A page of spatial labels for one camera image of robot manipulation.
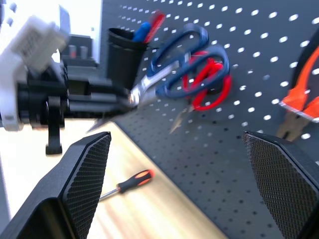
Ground black pegboard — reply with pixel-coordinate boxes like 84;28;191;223
99;0;319;239

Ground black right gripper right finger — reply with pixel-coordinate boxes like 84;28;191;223
243;130;319;239

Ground blue handled scissors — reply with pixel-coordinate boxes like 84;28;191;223
86;23;231;134

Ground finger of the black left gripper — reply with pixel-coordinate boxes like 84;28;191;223
68;76;132;99
68;97;137;119

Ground black and orange screwdriver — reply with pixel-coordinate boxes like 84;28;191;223
99;169;155;201

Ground black holder cup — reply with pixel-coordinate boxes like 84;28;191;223
107;27;151;91

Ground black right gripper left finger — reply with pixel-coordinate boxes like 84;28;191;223
0;131;112;239

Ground red handled scissors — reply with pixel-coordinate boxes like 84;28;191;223
168;50;234;135

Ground orange handled pliers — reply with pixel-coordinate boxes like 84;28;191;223
275;32;319;143

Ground dark background equipment box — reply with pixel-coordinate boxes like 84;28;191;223
59;34;101;68

